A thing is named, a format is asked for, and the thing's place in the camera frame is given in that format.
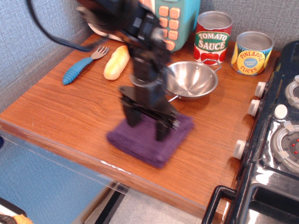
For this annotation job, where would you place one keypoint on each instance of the blue handled toy fork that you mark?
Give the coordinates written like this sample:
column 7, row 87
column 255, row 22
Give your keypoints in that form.
column 73, row 72

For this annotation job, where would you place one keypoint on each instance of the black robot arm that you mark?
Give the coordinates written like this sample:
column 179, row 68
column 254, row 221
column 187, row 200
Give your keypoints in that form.
column 147, row 68

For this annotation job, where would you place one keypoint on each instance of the small steel bowl with handles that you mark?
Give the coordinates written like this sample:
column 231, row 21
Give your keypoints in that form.
column 189, row 80

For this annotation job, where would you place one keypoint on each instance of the teal toy microwave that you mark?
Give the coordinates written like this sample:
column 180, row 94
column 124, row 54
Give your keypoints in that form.
column 177, row 21

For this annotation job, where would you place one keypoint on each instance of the yellow toy bread roll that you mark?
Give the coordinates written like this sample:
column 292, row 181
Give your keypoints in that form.
column 117, row 63

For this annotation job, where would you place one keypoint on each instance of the tomato sauce can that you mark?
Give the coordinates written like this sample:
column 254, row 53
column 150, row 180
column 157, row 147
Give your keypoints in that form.
column 212, row 36

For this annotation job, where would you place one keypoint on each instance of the purple cloth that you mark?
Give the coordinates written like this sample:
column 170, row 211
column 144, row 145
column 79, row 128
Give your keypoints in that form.
column 140, row 141

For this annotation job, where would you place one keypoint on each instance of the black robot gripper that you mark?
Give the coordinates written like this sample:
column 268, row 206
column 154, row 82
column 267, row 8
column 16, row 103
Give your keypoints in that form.
column 150, row 100

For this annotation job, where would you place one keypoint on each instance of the pineapple slices can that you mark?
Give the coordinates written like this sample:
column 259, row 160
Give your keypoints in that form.
column 251, row 52

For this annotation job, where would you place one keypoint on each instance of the black toy stove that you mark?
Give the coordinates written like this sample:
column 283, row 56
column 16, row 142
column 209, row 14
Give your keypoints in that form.
column 267, row 190

